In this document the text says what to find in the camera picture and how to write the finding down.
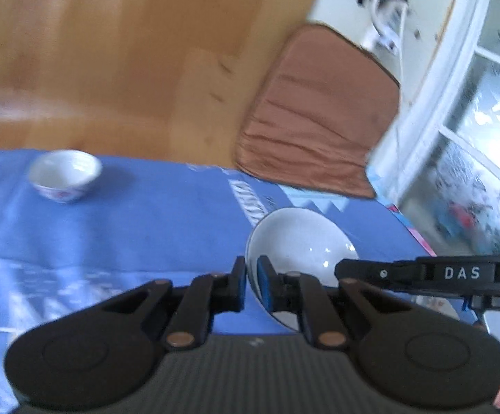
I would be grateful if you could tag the blue printed blanket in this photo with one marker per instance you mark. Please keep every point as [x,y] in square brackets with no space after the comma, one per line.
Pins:
[146,233]

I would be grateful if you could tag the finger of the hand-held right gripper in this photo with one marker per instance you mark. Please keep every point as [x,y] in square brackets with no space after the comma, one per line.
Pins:
[375,274]

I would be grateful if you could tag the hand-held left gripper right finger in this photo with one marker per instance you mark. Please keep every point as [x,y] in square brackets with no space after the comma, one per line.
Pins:
[264,287]

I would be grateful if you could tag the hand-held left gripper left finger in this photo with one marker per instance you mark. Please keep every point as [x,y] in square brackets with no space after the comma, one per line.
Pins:
[243,287]

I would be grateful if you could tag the wooden headboard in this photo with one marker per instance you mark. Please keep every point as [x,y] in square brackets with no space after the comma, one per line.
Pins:
[125,51]

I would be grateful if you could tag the white bowl with purple flowers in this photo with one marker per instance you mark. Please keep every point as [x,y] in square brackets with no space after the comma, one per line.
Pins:
[301,250]
[64,174]

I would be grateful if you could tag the white window frame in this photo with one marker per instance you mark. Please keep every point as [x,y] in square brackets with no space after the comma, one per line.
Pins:
[461,43]

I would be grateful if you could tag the brown seat cushion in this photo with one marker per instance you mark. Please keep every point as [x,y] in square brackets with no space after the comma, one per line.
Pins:
[319,116]

